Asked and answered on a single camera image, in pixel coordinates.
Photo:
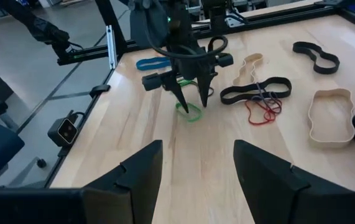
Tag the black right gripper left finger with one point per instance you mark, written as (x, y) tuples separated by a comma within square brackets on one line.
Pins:
[(133, 189)]

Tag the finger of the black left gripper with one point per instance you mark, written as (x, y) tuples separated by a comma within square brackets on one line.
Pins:
[(177, 88), (205, 87)]

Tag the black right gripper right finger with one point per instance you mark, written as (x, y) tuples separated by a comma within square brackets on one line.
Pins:
[(267, 186)]

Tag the green rubber band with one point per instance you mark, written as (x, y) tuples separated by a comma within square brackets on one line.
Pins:
[(185, 83), (196, 119)]

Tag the wide black rubber band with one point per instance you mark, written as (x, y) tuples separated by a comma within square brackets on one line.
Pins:
[(242, 97), (326, 71)]

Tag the blue rubber band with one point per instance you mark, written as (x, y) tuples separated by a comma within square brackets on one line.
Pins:
[(146, 66)]

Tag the thin red rubber band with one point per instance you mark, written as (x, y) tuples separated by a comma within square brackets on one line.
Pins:
[(270, 116)]

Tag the thin purple rubber band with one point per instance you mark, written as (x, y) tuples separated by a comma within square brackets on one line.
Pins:
[(276, 104)]

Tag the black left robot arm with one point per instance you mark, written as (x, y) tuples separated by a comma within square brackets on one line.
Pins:
[(180, 18)]

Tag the silver metal bracket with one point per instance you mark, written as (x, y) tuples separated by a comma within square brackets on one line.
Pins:
[(111, 46)]

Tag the black table-level camera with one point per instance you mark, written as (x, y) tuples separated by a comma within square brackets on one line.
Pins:
[(63, 132)]

